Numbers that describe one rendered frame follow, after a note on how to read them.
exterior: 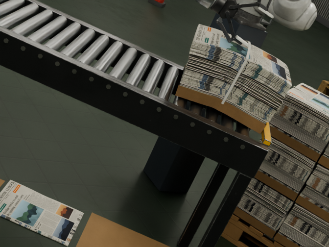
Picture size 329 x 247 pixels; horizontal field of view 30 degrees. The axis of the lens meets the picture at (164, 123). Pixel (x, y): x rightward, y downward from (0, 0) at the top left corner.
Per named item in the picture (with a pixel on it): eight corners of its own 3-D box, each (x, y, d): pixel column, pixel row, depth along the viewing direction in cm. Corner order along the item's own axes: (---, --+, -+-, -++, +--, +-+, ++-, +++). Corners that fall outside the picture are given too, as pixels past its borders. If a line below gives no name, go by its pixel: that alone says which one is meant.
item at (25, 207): (83, 213, 284) (84, 212, 283) (67, 246, 257) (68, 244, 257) (9, 181, 282) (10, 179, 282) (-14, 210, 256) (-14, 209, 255)
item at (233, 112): (258, 110, 256) (264, 101, 255) (260, 134, 229) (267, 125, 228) (225, 90, 255) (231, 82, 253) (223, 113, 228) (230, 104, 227)
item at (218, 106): (226, 91, 255) (231, 82, 253) (225, 114, 228) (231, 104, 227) (214, 85, 255) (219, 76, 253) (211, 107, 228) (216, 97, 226)
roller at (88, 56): (112, 39, 262) (103, 31, 262) (86, 67, 219) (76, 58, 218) (105, 48, 264) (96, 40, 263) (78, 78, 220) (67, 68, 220)
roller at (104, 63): (112, 51, 264) (123, 52, 264) (86, 81, 220) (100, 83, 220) (113, 39, 262) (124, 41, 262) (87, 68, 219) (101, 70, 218)
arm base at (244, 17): (214, 7, 309) (219, -3, 307) (245, 17, 322) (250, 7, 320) (234, 22, 296) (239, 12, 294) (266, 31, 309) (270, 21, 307)
